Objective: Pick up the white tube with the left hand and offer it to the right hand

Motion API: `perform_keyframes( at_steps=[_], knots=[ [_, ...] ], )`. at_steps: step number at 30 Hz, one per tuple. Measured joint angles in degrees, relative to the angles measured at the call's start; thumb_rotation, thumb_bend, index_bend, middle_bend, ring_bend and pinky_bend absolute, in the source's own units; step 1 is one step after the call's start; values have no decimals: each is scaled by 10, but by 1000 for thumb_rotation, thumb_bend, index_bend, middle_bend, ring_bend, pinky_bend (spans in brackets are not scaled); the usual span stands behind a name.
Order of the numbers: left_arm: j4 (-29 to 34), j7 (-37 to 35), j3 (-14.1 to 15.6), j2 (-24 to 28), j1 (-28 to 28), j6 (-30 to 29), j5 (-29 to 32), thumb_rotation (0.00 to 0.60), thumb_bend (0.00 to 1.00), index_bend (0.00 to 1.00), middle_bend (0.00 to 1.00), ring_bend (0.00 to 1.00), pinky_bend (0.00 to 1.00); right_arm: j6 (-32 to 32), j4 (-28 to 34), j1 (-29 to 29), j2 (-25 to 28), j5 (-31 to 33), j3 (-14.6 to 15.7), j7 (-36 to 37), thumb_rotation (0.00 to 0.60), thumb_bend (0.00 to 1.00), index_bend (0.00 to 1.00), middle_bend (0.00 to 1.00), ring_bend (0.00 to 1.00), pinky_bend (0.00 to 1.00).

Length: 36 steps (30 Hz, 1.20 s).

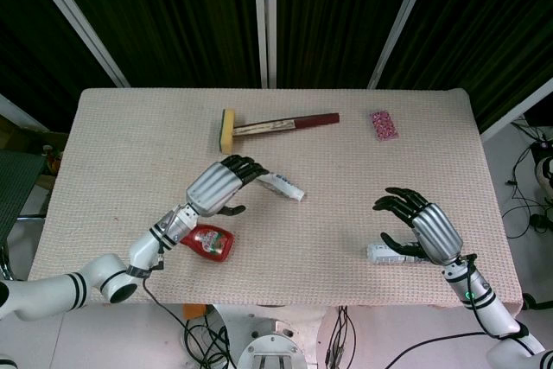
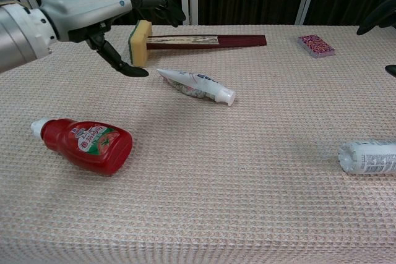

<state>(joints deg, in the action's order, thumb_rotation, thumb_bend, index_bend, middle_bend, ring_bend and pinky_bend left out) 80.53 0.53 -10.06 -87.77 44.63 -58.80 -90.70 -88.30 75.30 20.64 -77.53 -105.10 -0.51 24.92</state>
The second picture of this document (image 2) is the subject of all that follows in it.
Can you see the red ketchup bottle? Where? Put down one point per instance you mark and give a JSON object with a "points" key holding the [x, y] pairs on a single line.
{"points": [[92, 146]]}

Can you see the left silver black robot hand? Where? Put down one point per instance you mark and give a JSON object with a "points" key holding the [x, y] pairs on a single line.
{"points": [[86, 7]]}

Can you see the beige waffle tablecloth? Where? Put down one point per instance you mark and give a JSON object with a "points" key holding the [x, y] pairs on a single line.
{"points": [[216, 168]]}

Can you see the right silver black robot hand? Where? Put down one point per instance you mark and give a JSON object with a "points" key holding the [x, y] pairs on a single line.
{"points": [[380, 16]]}

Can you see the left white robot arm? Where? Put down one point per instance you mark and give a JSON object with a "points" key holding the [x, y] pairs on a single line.
{"points": [[18, 35]]}

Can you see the wooden mallet hammer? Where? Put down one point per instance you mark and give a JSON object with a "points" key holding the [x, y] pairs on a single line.
{"points": [[140, 44]]}

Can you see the white plastic bottle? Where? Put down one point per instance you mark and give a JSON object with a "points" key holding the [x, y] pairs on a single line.
{"points": [[371, 157]]}

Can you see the white blue tube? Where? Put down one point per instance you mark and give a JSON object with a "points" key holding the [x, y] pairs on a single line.
{"points": [[198, 80]]}

